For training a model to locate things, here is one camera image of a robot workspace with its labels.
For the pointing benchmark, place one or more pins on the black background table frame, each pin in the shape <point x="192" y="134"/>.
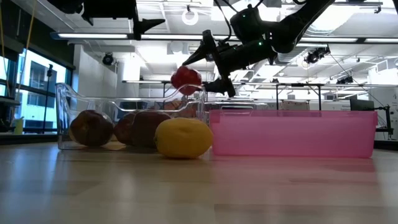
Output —
<point x="248" y="84"/>

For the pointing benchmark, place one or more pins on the black background monitor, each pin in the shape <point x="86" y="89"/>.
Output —
<point x="362" y="105"/>

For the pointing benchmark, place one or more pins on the dark red fruit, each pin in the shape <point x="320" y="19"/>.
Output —
<point x="149" y="127"/>
<point x="91" y="128"/>
<point x="124" y="129"/>

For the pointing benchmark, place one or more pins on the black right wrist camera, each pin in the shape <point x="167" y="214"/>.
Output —
<point x="250" y="23"/>

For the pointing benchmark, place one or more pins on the yellow lemon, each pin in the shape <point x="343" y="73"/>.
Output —
<point x="183" y="138"/>

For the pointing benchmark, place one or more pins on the black ceiling camera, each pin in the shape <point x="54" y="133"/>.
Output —
<point x="345" y="80"/>
<point x="108" y="59"/>
<point x="315" y="55"/>

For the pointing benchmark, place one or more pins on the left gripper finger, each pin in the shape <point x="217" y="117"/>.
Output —
<point x="147" y="25"/>

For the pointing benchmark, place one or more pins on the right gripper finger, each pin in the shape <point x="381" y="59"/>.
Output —
<point x="219" y="86"/>
<point x="200" y="51"/>

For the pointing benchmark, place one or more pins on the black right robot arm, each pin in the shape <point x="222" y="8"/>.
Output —
<point x="295" y="25"/>

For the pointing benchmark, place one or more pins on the black tripod stand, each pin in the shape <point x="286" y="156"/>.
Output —
<point x="49" y="71"/>

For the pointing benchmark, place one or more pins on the pink plastic bin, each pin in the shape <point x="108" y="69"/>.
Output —
<point x="292" y="137"/>

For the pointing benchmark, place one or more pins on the pink red fruit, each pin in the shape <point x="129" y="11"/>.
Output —
<point x="186" y="79"/>

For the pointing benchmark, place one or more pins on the yellow green cup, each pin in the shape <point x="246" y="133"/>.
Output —
<point x="18" y="126"/>

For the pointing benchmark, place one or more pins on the long ceiling light bar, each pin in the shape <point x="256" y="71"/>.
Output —
<point x="168" y="36"/>

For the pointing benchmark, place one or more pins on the clear plastic bin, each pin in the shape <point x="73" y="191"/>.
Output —
<point x="77" y="102"/>
<point x="236" y="108"/>

